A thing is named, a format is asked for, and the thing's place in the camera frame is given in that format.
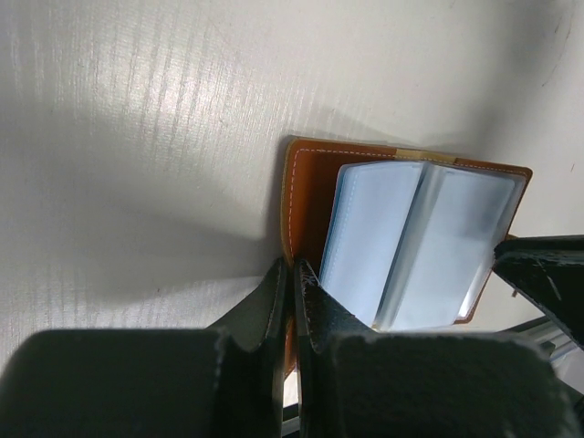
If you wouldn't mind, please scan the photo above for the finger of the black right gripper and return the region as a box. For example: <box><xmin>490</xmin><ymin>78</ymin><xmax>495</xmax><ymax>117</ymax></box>
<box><xmin>493</xmin><ymin>235</ymin><xmax>583</xmax><ymax>348</ymax></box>

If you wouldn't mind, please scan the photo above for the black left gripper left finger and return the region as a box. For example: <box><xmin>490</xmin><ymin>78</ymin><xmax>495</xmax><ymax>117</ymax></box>
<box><xmin>1</xmin><ymin>260</ymin><xmax>287</xmax><ymax>437</ymax></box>

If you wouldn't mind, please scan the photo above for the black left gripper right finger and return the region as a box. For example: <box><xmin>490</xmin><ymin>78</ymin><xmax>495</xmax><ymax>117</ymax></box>
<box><xmin>294</xmin><ymin>260</ymin><xmax>579</xmax><ymax>437</ymax></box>

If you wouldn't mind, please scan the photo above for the brown leather card holder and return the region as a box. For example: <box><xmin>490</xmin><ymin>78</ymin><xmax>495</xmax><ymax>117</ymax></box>
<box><xmin>278</xmin><ymin>135</ymin><xmax>534</xmax><ymax>380</ymax></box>

